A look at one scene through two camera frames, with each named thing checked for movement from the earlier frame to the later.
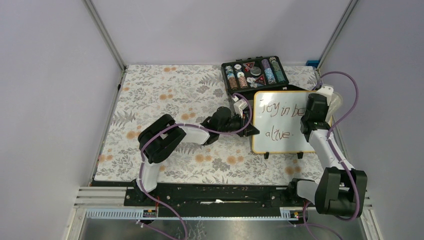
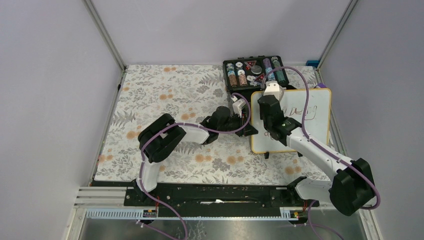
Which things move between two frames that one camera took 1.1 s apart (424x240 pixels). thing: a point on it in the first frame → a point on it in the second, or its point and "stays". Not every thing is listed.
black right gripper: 325,110 → 261,117
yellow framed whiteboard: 277,116 stays
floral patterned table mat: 191,93 stays
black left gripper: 242,121 stays
